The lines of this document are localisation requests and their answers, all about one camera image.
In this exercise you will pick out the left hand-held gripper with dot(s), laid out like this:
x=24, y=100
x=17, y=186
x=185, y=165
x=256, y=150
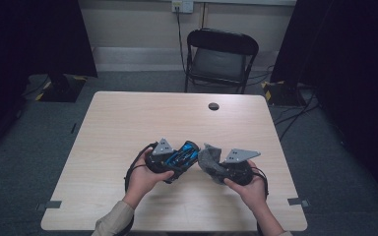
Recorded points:
x=159, y=161

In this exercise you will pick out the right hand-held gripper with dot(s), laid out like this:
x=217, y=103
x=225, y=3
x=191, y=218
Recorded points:
x=239, y=172

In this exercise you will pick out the grey terry cloth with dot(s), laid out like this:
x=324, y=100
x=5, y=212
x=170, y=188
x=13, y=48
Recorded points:
x=210, y=160

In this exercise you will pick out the person's right hand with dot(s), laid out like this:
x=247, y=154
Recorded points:
x=254, y=193

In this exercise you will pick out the person's left hand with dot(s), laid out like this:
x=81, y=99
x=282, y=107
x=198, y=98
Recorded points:
x=141, y=183

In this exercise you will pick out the grey tape strip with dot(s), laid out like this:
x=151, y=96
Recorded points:
x=298, y=202
x=50, y=205

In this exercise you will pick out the black stand base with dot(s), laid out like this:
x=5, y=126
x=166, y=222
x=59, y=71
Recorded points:
x=62, y=90
x=282, y=93

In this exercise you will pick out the black folding chair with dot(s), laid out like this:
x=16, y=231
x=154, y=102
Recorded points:
x=221, y=62

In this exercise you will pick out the dark curtain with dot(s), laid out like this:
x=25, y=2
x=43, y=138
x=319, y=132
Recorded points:
x=29, y=39
x=351, y=65

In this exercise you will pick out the white wall socket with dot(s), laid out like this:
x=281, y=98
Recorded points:
x=182, y=6

